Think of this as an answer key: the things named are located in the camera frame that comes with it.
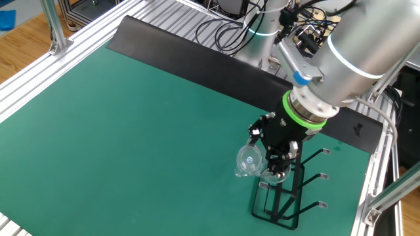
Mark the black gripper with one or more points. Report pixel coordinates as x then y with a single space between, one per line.
283 131

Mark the clear glass cup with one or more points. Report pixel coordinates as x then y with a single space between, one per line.
247 160

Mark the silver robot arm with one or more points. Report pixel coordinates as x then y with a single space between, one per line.
361 49

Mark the black table mat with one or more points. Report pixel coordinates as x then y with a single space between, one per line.
197 62

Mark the green table mat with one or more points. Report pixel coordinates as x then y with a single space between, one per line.
131 147

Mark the black equipment case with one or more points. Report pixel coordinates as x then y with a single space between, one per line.
410 131

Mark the black framed cart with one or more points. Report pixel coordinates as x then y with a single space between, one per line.
82 13

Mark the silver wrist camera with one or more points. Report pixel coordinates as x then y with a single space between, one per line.
295 62

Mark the aluminium frame post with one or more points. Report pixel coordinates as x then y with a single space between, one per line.
393 193
382 86
54 26

